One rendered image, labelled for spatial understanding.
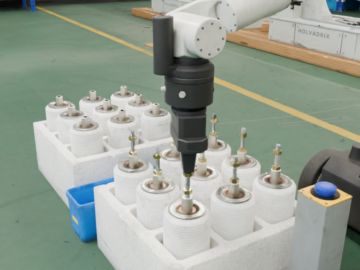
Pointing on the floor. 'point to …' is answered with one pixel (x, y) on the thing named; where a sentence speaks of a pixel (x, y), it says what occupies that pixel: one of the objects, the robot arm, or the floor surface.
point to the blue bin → (84, 209)
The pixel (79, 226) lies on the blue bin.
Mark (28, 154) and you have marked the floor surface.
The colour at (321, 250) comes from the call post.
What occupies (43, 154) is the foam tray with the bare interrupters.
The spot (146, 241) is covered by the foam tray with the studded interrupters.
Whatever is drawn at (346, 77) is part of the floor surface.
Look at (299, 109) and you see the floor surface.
